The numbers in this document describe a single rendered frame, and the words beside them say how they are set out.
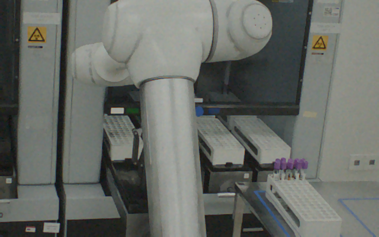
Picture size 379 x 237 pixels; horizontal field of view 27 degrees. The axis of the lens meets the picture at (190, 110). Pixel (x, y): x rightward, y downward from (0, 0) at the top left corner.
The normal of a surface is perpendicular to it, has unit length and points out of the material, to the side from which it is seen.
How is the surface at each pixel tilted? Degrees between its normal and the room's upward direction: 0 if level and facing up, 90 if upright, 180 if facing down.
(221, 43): 102
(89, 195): 0
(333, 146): 90
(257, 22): 68
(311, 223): 90
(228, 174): 90
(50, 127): 90
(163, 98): 61
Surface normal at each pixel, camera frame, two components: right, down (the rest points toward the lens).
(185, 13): 0.30, -0.29
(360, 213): 0.09, -0.95
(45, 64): 0.26, 0.31
